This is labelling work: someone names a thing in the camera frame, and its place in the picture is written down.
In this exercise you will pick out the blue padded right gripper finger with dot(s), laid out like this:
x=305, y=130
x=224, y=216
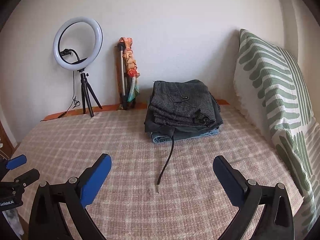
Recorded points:
x=16, y=162

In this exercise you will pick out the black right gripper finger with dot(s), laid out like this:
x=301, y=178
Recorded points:
x=27, y=178
x=47, y=220
x=276, y=220

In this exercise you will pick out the grey houndstooth pants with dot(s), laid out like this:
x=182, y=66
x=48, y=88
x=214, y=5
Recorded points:
x=178, y=103

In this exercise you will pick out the grey gloved left hand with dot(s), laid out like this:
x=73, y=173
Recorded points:
x=12, y=218

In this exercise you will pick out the brown wooden door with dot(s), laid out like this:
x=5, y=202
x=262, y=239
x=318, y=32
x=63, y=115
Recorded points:
x=7, y=147

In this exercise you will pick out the pink plaid bedspread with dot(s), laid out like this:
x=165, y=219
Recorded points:
x=153, y=191

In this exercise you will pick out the black mini tripod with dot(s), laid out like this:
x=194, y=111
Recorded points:
x=86, y=92

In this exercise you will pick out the blue folded jeans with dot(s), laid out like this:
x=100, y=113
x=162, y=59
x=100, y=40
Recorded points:
x=161, y=137

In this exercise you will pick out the green striped white pillow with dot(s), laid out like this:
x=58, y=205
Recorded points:
x=273, y=94

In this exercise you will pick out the dark grey folded pants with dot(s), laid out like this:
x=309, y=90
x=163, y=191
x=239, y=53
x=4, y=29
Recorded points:
x=151, y=126

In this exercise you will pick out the orange floral cloth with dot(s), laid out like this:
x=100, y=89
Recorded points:
x=130, y=67

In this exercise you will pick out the white ring light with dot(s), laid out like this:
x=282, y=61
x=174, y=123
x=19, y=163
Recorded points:
x=98, y=33

